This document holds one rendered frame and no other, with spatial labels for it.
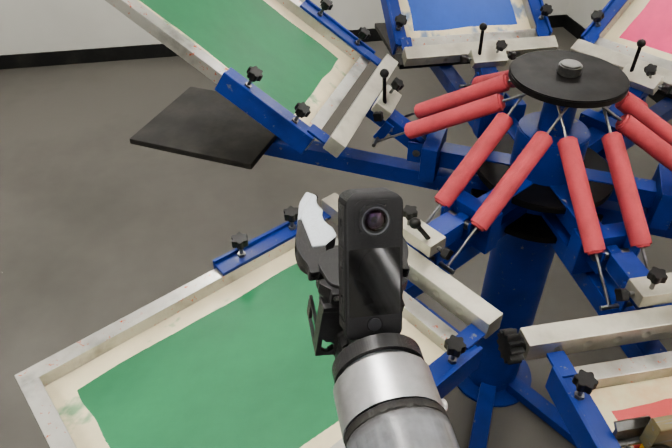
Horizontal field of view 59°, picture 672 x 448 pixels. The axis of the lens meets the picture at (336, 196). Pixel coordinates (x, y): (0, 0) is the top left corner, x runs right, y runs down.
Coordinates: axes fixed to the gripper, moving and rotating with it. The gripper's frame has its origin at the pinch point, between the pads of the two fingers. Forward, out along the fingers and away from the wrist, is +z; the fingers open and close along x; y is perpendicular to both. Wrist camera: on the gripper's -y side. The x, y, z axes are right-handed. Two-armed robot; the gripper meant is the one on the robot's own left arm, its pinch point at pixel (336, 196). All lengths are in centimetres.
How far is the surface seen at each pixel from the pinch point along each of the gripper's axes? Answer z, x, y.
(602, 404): 13, 67, 64
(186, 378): 35, -16, 75
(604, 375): 17, 69, 60
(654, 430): 1, 67, 55
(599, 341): 23, 70, 57
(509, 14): 162, 104, 35
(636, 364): 18, 77, 59
